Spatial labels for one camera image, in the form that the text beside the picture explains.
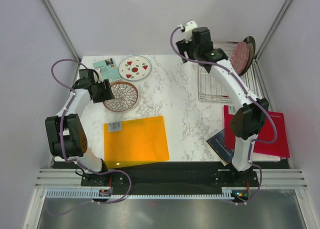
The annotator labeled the brown rim floral plate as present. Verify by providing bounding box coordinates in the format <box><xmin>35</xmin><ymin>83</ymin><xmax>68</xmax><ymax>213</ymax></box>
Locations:
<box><xmin>103</xmin><ymin>81</ymin><xmax>139</xmax><ymax>113</ymax></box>

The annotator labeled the metal wire dish rack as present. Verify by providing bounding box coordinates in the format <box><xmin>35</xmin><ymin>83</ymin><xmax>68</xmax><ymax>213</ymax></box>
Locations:
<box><xmin>197</xmin><ymin>41</ymin><xmax>262</xmax><ymax>105</ymax></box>

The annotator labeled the pink polka dot plate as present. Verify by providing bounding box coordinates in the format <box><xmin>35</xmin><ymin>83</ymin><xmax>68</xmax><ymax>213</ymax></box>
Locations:
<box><xmin>229</xmin><ymin>41</ymin><xmax>250</xmax><ymax>75</ymax></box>

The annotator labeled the dark rim beige plate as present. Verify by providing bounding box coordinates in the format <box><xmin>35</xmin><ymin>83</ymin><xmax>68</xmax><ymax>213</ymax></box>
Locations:
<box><xmin>238</xmin><ymin>35</ymin><xmax>256</xmax><ymax>77</ymax></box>

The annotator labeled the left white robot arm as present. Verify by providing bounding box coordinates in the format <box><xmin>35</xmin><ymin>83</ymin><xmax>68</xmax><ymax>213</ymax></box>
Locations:
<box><xmin>45</xmin><ymin>69</ymin><xmax>115</xmax><ymax>186</ymax></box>

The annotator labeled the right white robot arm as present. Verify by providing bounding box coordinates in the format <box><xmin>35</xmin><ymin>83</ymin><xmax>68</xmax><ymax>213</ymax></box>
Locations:
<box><xmin>170</xmin><ymin>25</ymin><xmax>270</xmax><ymax>186</ymax></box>

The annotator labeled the teal book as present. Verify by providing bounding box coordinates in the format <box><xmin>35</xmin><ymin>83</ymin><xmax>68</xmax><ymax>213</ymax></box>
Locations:
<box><xmin>93</xmin><ymin>57</ymin><xmax>122</xmax><ymax>83</ymax></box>

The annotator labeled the white watermelon pattern plate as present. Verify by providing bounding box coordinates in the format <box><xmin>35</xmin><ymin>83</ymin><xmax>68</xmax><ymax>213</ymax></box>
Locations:
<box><xmin>118</xmin><ymin>55</ymin><xmax>152</xmax><ymax>82</ymax></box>

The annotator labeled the orange translucent plastic sheet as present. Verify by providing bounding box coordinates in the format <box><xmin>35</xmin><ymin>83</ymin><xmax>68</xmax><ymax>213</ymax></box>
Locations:
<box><xmin>103</xmin><ymin>116</ymin><xmax>170</xmax><ymax>169</ymax></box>

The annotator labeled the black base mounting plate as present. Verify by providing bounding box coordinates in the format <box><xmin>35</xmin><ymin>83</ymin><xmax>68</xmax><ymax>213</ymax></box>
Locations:
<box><xmin>81</xmin><ymin>162</ymin><xmax>259</xmax><ymax>195</ymax></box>

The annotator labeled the dark blue book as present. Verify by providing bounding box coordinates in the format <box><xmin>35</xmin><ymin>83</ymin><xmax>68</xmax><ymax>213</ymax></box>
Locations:
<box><xmin>206</xmin><ymin>129</ymin><xmax>234</xmax><ymax>166</ymax></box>

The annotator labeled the red translucent plastic sheet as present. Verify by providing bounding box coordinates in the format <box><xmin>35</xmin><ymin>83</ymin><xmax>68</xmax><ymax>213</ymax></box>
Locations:
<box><xmin>223</xmin><ymin>105</ymin><xmax>291</xmax><ymax>158</ymax></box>

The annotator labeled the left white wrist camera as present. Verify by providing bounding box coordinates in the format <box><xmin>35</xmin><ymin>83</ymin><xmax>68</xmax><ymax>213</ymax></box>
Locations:
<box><xmin>95</xmin><ymin>70</ymin><xmax>104</xmax><ymax>83</ymax></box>

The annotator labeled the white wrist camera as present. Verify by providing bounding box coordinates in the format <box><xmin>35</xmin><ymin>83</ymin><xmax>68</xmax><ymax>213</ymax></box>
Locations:
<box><xmin>95</xmin><ymin>70</ymin><xmax>104</xmax><ymax>83</ymax></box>
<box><xmin>178</xmin><ymin>20</ymin><xmax>198</xmax><ymax>41</ymax></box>

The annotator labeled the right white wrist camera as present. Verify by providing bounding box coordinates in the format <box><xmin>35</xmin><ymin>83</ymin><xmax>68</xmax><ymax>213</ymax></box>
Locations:
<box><xmin>178</xmin><ymin>20</ymin><xmax>198</xmax><ymax>41</ymax></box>

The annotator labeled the aluminium front rail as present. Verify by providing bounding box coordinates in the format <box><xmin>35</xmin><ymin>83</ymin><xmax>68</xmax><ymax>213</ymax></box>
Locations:
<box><xmin>35</xmin><ymin>169</ymin><xmax>307</xmax><ymax>190</ymax></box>

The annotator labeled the left aluminium frame post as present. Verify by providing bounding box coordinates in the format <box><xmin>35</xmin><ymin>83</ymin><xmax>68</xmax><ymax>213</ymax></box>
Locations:
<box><xmin>40</xmin><ymin>0</ymin><xmax>81</xmax><ymax>61</ymax></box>

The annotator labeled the aluminium frame post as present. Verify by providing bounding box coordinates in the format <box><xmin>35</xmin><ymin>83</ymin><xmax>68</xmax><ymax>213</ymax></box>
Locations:
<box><xmin>40</xmin><ymin>0</ymin><xmax>81</xmax><ymax>61</ymax></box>
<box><xmin>254</xmin><ymin>0</ymin><xmax>294</xmax><ymax>61</ymax></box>

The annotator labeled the white slotted cable duct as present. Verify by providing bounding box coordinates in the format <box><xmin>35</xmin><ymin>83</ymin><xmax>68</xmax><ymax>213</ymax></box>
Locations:
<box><xmin>45</xmin><ymin>188</ymin><xmax>240</xmax><ymax>200</ymax></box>

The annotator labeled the right aluminium frame post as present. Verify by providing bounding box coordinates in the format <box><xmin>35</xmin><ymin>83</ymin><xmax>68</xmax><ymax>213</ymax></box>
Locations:
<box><xmin>254</xmin><ymin>0</ymin><xmax>294</xmax><ymax>61</ymax></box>

